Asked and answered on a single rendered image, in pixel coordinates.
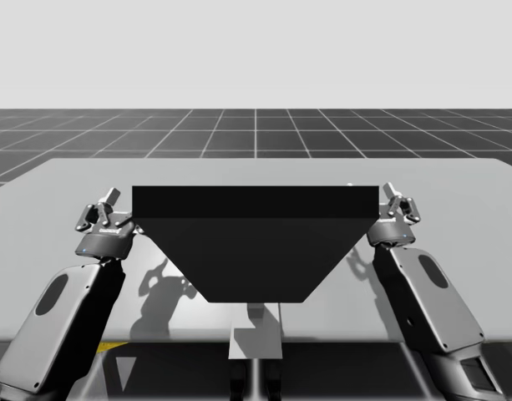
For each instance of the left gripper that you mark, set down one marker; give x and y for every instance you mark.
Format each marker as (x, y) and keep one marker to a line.
(107, 242)

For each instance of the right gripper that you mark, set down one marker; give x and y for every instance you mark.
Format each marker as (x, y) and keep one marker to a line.
(391, 234)

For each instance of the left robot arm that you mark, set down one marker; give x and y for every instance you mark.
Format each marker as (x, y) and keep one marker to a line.
(51, 317)

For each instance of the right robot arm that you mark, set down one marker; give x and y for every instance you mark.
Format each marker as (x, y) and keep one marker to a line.
(431, 301)

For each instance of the black screen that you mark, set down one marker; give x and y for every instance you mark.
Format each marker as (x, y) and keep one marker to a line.
(255, 242)

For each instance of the grey stand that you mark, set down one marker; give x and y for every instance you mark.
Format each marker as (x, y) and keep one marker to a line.
(255, 342)

